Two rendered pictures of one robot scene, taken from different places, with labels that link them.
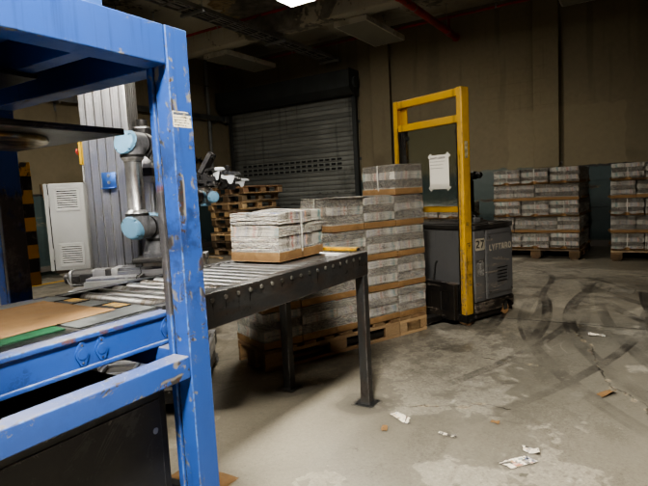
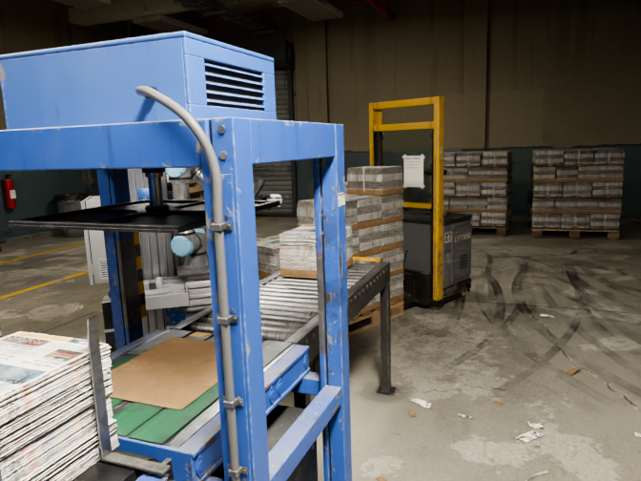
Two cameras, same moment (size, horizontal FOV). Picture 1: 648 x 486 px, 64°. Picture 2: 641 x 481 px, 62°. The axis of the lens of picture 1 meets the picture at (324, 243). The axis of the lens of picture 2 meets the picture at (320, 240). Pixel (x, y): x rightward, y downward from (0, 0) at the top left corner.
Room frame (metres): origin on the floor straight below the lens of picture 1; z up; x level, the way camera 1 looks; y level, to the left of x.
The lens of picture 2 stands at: (-0.25, 0.71, 1.49)
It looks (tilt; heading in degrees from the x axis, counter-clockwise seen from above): 10 degrees down; 350
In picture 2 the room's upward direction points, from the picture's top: 2 degrees counter-clockwise
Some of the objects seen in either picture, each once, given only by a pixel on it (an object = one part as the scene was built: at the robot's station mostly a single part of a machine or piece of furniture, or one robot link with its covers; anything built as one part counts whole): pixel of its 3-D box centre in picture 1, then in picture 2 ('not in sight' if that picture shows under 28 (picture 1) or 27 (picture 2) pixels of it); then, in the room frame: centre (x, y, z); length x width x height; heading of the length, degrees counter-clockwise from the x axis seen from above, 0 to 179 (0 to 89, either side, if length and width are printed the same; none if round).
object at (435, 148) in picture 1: (431, 166); (405, 165); (4.35, -0.92, 1.28); 0.57 x 0.01 x 0.65; 35
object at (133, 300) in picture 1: (124, 303); (240, 333); (1.74, 0.68, 0.78); 0.47 x 0.05 x 0.05; 58
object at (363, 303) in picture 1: (364, 339); (385, 337); (2.65, -0.18, 0.34); 0.06 x 0.06 x 0.68; 58
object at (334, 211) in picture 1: (331, 214); (326, 216); (3.74, -0.06, 0.95); 0.38 x 0.29 x 0.23; 37
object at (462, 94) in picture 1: (463, 202); (436, 200); (4.07, -1.10, 0.97); 0.09 x 0.09 x 1.75; 35
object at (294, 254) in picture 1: (264, 255); (310, 270); (2.47, 0.28, 0.83); 0.29 x 0.16 x 0.04; 58
